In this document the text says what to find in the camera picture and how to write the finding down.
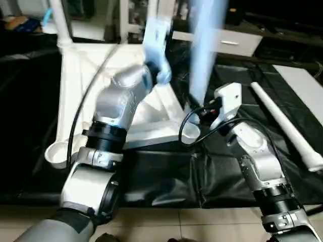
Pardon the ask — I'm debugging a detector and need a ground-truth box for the white flat board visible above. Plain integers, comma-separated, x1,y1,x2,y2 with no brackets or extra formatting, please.
273,65,323,127

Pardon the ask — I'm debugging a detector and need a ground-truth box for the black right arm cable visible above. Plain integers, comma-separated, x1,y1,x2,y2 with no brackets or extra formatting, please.
178,103,281,167

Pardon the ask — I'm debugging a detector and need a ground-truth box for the white plastic table top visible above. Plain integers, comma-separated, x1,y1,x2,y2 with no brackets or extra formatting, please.
44,41,201,169

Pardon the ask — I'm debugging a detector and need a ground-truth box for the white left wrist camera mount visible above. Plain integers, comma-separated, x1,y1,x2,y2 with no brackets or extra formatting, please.
141,18,173,85

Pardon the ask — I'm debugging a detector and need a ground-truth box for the black work mat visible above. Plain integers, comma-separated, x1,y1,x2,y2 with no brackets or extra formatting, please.
0,45,323,208

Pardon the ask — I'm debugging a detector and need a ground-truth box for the white glass door cabinet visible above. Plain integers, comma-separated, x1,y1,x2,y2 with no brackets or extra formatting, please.
119,0,197,45

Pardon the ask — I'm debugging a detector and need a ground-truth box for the brown cardboard box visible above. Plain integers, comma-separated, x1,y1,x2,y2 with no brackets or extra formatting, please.
0,15,42,35

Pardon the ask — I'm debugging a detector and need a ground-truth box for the light blue plastic object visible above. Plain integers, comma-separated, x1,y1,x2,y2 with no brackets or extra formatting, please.
40,6,54,27

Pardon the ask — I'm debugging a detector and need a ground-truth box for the white drawer unit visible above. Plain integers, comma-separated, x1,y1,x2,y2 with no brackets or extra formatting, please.
199,28,263,57

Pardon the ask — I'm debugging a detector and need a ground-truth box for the dark low media cabinet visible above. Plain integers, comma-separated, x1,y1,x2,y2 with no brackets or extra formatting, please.
260,15,323,66

